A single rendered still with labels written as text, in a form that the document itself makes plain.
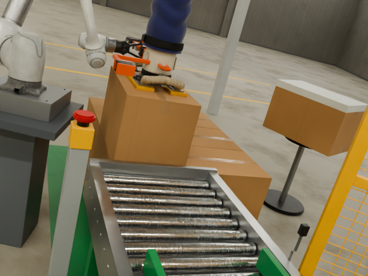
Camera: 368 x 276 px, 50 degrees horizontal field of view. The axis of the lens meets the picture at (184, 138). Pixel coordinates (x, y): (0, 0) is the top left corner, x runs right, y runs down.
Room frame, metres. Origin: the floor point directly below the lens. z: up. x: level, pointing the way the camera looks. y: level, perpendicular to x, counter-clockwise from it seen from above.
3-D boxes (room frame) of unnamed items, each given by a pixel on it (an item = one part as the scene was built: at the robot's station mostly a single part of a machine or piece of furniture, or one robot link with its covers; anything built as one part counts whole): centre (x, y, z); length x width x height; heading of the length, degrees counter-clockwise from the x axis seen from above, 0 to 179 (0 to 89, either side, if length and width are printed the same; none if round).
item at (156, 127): (2.21, 0.25, 0.74); 0.60 x 0.40 x 0.40; 23
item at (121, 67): (1.82, 0.35, 1.07); 0.09 x 0.08 x 0.05; 115
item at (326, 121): (3.13, -0.96, 0.82); 0.60 x 0.40 x 0.40; 50
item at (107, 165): (1.89, 0.10, 0.58); 0.70 x 0.03 x 0.06; 114
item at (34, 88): (1.83, 0.82, 0.87); 0.22 x 0.18 x 0.06; 10
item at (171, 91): (2.24, 0.16, 0.97); 0.34 x 0.10 x 0.05; 25
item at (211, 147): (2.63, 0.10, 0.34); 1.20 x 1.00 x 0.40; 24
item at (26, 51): (1.86, 0.84, 1.00); 0.18 x 0.16 x 0.22; 66
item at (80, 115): (1.16, 0.32, 1.02); 0.07 x 0.07 x 0.04
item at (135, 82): (2.17, 0.33, 0.97); 0.34 x 0.10 x 0.05; 25
